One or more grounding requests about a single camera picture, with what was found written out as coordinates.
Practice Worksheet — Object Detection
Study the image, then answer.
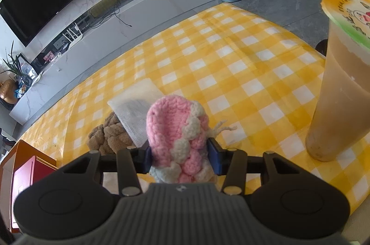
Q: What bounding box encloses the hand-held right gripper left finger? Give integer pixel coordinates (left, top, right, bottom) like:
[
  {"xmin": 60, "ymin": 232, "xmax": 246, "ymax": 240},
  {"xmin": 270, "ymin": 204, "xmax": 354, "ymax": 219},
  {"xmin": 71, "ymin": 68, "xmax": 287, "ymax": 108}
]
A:
[{"xmin": 62, "ymin": 141, "xmax": 154, "ymax": 196}]

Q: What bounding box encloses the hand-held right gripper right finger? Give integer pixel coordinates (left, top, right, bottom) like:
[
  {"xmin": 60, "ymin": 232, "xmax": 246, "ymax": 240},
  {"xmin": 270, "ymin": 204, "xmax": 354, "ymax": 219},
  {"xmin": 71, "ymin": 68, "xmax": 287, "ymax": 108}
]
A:
[{"xmin": 207, "ymin": 137, "xmax": 307, "ymax": 195}]

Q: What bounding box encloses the pink white crochet piece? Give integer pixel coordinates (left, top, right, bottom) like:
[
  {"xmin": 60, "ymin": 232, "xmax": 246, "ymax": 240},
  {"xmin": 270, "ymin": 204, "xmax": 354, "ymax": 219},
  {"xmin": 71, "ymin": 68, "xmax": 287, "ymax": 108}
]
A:
[{"xmin": 145, "ymin": 96, "xmax": 238, "ymax": 184}]

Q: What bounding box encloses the brown knitted braid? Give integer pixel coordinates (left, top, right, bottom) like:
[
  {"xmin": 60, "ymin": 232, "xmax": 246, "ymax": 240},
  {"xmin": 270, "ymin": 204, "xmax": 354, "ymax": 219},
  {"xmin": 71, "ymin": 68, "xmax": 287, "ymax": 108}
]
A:
[{"xmin": 87, "ymin": 111, "xmax": 136, "ymax": 156}]

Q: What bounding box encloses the white plastic packet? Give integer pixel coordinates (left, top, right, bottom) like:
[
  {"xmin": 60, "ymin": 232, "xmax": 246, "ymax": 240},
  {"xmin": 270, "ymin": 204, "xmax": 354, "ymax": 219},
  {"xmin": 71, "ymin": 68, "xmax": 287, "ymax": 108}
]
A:
[{"xmin": 108, "ymin": 78, "xmax": 165, "ymax": 147}]

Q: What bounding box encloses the yellow white checkered tablecloth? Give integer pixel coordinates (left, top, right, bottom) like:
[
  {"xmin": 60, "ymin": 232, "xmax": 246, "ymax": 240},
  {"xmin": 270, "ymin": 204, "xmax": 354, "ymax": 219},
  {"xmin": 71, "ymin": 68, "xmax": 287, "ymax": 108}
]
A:
[{"xmin": 19, "ymin": 2, "xmax": 370, "ymax": 217}]

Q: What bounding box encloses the red box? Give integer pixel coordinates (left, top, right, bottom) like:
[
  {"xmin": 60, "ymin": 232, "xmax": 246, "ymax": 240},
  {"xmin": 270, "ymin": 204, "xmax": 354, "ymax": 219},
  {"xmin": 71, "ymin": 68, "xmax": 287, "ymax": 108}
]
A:
[{"xmin": 12, "ymin": 156, "xmax": 58, "ymax": 229}]

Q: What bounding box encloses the orange box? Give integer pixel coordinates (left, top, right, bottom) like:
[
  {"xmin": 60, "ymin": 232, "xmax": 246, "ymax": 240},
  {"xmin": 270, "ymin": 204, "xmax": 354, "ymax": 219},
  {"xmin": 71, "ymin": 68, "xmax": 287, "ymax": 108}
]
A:
[{"xmin": 0, "ymin": 140, "xmax": 57, "ymax": 176}]

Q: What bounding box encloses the white television cabinet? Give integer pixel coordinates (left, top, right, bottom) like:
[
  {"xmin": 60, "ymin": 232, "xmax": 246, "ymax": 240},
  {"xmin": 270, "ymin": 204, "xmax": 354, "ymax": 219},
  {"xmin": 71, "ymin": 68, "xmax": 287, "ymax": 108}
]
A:
[{"xmin": 9, "ymin": 0, "xmax": 222, "ymax": 124}]

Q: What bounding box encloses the plastic milk tea cup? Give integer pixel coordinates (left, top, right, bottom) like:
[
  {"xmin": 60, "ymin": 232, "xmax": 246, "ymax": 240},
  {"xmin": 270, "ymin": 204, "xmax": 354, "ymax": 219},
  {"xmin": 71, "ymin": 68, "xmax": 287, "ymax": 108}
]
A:
[{"xmin": 306, "ymin": 0, "xmax": 370, "ymax": 162}]

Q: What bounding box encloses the white router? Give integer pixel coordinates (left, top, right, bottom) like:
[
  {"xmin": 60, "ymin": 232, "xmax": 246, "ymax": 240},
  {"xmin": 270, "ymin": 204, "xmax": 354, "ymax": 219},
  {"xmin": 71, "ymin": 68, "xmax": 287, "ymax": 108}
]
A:
[{"xmin": 62, "ymin": 22, "xmax": 84, "ymax": 44}]

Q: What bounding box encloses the black bin with bag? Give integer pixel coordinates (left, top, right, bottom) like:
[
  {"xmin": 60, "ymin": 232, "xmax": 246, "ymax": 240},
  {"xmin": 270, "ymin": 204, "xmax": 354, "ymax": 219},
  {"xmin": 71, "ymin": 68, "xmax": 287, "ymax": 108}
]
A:
[{"xmin": 315, "ymin": 40, "xmax": 328, "ymax": 56}]

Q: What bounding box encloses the golden gourd ornament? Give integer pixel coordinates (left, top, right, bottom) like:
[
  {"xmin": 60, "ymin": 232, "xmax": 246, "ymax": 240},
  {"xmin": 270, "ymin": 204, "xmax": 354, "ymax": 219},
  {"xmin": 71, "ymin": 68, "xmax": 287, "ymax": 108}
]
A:
[{"xmin": 0, "ymin": 79, "xmax": 19, "ymax": 104}]

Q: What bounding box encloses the leafy plant in pot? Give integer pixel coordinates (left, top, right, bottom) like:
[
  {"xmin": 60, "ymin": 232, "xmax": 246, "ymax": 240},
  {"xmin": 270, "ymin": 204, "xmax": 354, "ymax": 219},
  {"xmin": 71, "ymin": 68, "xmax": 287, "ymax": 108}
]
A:
[{"xmin": 0, "ymin": 41, "xmax": 24, "ymax": 81}]

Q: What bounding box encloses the black cable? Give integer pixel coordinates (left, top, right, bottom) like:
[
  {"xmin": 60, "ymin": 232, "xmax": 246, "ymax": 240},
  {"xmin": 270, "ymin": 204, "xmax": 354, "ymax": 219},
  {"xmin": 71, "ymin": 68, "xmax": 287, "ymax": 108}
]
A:
[{"xmin": 89, "ymin": 0, "xmax": 133, "ymax": 28}]

